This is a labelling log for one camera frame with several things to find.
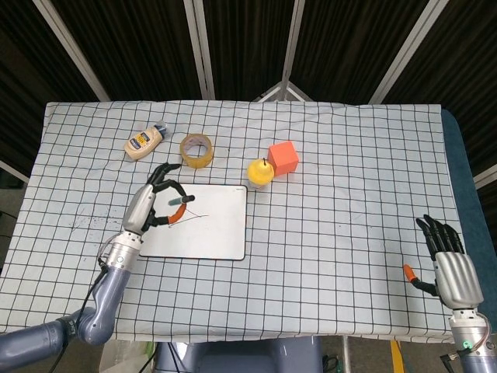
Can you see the brown packing tape roll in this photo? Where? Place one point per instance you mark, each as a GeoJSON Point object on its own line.
{"type": "Point", "coordinates": [196, 150]}

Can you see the white drawing board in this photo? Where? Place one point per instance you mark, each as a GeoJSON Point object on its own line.
{"type": "Point", "coordinates": [217, 229]}

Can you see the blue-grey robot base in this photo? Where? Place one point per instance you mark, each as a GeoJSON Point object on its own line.
{"type": "Point", "coordinates": [238, 355]}

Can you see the orange cube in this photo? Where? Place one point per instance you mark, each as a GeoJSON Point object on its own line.
{"type": "Point", "coordinates": [283, 158]}

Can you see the mayonnaise squeeze bottle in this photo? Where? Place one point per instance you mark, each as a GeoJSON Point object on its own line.
{"type": "Point", "coordinates": [143, 143]}

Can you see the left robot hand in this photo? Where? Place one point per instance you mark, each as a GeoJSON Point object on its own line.
{"type": "Point", "coordinates": [141, 208]}

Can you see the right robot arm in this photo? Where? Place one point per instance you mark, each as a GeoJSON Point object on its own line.
{"type": "Point", "coordinates": [471, 338]}

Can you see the black folding screen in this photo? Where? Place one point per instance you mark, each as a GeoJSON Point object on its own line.
{"type": "Point", "coordinates": [248, 46]}

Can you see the white checkered tablecloth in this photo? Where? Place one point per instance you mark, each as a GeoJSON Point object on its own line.
{"type": "Point", "coordinates": [310, 252]}

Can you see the blue table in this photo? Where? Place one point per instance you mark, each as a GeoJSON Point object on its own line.
{"type": "Point", "coordinates": [470, 186]}

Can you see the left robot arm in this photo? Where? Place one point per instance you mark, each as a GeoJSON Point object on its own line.
{"type": "Point", "coordinates": [77, 311]}

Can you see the teal whiteboard marker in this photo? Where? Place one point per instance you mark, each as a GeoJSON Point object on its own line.
{"type": "Point", "coordinates": [180, 200]}

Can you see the yellow pear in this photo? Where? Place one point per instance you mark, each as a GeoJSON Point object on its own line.
{"type": "Point", "coordinates": [260, 173]}

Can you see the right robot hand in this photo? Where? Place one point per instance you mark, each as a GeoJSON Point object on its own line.
{"type": "Point", "coordinates": [454, 277]}

